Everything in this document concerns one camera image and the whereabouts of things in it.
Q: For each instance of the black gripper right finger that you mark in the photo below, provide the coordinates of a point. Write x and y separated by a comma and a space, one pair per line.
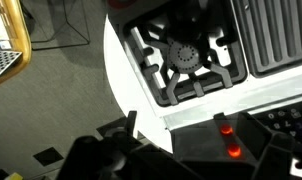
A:
266, 154

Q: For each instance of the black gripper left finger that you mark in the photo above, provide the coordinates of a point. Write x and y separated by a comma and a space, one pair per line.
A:
120, 156

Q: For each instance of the lower red stove button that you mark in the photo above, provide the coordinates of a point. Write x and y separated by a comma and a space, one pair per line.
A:
234, 150

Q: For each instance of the red stove button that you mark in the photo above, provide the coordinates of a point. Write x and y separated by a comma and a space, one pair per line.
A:
226, 129
234, 150

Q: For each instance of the upper red stove button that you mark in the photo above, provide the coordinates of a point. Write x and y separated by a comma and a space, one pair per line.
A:
226, 129

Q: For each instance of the grey toy stove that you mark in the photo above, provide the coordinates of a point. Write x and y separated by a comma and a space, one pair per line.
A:
253, 95

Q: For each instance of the black keypad panel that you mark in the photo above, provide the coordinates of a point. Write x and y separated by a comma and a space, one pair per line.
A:
286, 119

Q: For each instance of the round white table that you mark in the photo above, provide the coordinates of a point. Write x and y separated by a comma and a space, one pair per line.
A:
129, 94

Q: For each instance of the black burner grate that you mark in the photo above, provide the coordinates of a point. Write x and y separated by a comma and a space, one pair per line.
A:
186, 49

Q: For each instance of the black ribbed griddle plate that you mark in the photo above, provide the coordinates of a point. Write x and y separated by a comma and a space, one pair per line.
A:
271, 32

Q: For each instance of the checkerboard calibration sheet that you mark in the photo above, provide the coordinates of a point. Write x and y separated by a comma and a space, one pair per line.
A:
7, 58

